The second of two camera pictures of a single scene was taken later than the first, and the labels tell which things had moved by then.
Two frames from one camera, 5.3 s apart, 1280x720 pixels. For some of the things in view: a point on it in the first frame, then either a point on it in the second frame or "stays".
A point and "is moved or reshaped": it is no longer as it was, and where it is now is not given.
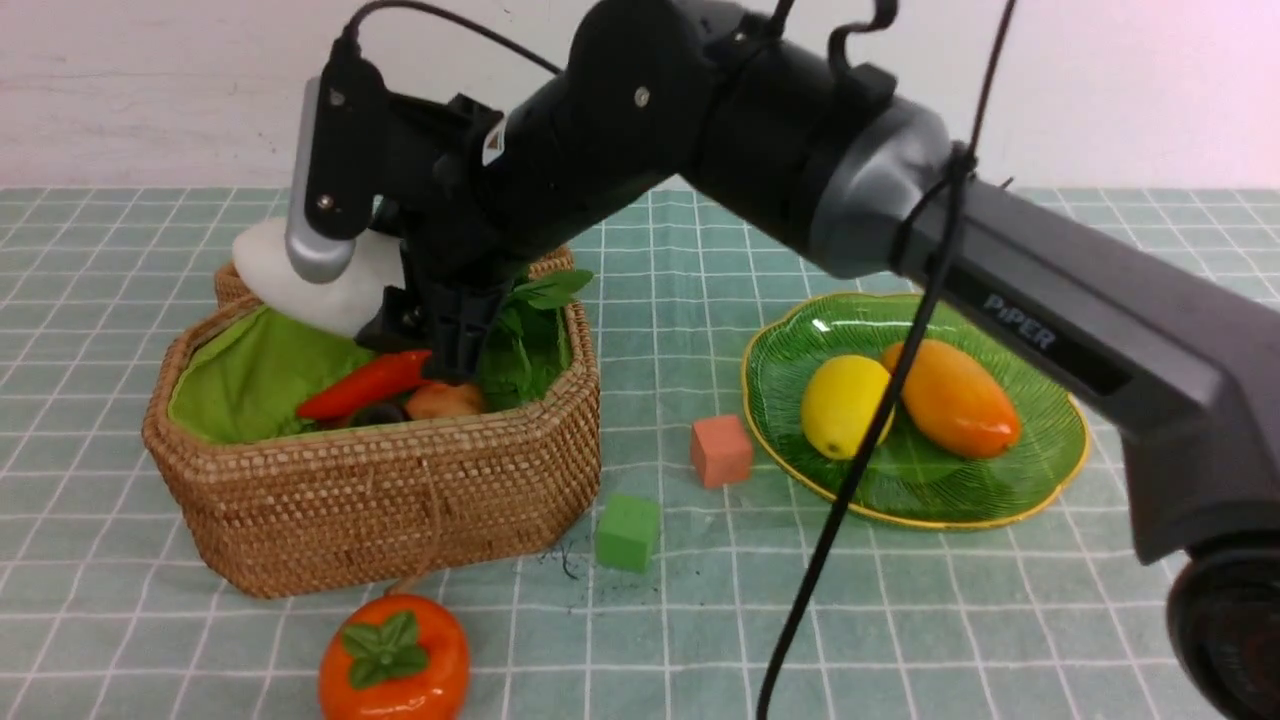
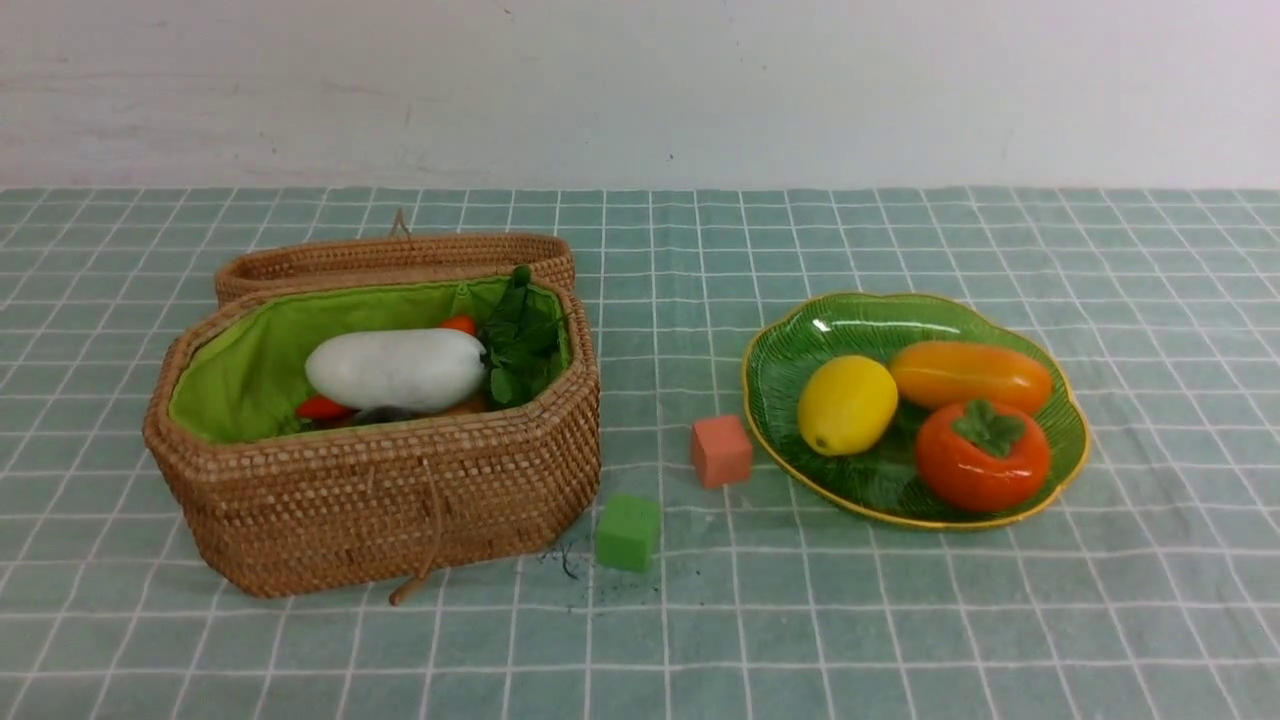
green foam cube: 626,527 stays
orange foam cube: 722,451 stays
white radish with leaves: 525,349 -> 419,370
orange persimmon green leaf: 396,657 -> 981,457
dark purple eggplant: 378,414 stays
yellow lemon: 839,402 stays
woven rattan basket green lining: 244,373 stays
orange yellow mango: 954,402 is moved or reshaped
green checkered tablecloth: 706,559 stays
